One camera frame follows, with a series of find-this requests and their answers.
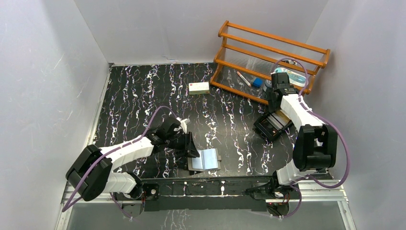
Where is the grey card holder wallet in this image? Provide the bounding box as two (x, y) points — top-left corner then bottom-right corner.
(187, 149), (222, 172)

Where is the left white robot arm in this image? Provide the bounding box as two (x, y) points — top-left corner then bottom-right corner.
(66, 117), (200, 201)

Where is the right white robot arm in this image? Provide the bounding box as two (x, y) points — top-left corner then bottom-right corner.
(266, 72), (338, 198)

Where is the black card tray box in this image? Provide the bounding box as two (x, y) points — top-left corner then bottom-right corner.
(253, 110), (293, 142)

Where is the blister pack blue tool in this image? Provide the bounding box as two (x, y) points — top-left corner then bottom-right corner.
(274, 67), (306, 87)

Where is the blue small block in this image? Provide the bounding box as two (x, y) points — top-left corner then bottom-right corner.
(251, 78), (263, 88)

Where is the white marker pen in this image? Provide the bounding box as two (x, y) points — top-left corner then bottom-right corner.
(237, 71), (251, 87)

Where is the orange wooden shelf rack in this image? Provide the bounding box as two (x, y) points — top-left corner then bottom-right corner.
(210, 20), (331, 104)

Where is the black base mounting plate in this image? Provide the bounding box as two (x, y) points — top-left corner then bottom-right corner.
(144, 176), (288, 214)

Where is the white small cardboard box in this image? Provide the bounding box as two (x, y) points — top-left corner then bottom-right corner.
(188, 82), (210, 95)

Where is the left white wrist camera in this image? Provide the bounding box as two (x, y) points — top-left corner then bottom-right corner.
(177, 117), (190, 133)

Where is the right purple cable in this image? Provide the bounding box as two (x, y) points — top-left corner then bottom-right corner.
(272, 57), (351, 189)

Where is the purple cable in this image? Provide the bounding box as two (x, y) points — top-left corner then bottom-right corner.
(62, 105), (178, 213)
(272, 57), (351, 189)

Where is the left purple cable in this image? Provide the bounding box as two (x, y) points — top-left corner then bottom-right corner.
(62, 105), (178, 213)

